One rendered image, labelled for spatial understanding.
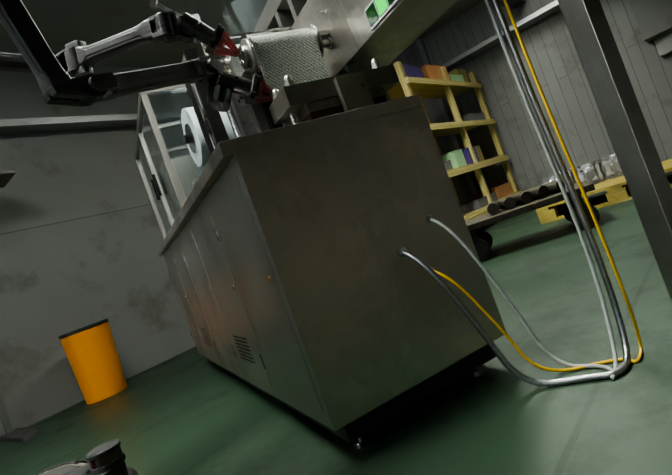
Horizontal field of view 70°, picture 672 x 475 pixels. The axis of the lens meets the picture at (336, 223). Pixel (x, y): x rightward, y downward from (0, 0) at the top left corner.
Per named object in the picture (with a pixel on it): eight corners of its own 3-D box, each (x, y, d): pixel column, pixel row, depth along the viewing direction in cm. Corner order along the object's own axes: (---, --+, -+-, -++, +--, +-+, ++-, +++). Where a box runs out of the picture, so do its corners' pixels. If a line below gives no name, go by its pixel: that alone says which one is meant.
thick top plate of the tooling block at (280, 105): (274, 124, 155) (268, 107, 155) (376, 100, 172) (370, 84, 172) (290, 105, 140) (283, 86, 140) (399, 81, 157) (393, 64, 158)
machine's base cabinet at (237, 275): (202, 366, 351) (162, 255, 352) (281, 331, 378) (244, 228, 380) (346, 470, 123) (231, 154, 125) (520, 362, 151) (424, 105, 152)
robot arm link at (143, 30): (68, 77, 165) (59, 44, 164) (82, 79, 171) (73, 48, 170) (170, 38, 151) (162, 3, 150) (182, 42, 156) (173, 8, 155)
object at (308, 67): (277, 114, 160) (258, 62, 161) (337, 100, 170) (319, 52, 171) (277, 114, 160) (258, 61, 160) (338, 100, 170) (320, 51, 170)
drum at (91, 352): (120, 385, 404) (97, 321, 405) (139, 383, 381) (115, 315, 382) (75, 407, 376) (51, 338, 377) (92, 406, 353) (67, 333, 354)
